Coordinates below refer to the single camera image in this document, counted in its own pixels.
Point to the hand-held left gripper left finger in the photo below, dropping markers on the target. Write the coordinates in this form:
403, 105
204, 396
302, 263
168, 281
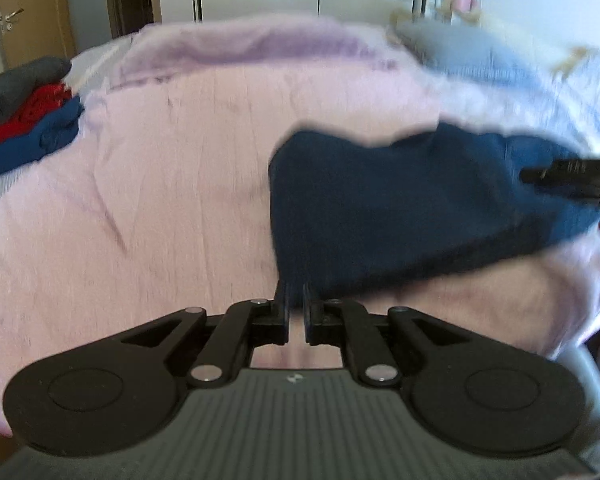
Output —
283, 312

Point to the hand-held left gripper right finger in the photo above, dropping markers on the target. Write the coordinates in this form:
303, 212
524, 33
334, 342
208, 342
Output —
309, 317

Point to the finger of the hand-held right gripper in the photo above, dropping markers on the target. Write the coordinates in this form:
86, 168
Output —
555, 174

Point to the blue denim jeans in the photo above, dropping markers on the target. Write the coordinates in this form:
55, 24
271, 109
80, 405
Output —
405, 210

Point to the grey-blue pillow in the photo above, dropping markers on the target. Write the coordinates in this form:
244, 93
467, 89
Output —
460, 50

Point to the bed with pink sheet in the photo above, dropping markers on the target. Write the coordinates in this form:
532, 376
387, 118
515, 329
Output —
155, 210

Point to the white round lidded bin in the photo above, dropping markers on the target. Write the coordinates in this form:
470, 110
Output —
592, 375

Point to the lilac folded quilt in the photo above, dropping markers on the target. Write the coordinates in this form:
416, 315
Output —
255, 47

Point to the blue garment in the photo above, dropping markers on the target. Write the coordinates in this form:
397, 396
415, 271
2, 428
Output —
40, 140

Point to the red garment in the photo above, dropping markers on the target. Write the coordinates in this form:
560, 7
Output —
30, 115

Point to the dark grey garment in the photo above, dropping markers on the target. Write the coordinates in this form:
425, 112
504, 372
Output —
15, 85

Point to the wooden door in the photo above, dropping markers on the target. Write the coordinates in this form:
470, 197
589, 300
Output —
35, 20

